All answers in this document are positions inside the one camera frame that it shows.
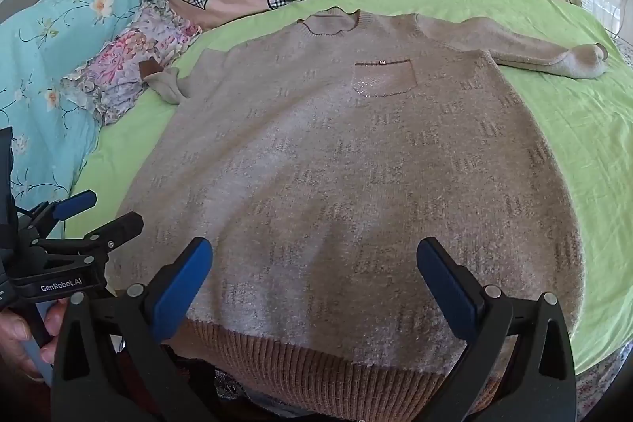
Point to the beige knit sweater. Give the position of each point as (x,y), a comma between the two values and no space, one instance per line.
(321,179)

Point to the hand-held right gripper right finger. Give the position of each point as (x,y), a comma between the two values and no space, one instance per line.
(445,288)

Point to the green bed sheet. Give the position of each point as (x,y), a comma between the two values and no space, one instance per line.
(568,130)

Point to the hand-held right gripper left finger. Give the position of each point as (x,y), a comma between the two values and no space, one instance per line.
(180,288)

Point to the turquoise floral quilt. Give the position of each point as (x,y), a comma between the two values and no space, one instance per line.
(49,31)

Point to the floral ruffled pillow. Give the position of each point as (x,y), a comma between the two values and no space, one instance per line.
(128,56)

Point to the floral patterned mattress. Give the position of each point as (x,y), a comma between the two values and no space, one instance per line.
(601,382)

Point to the person's left hand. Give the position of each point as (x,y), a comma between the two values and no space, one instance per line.
(15,333)

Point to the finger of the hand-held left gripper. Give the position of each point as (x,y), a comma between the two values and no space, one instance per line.
(116,226)
(74,203)

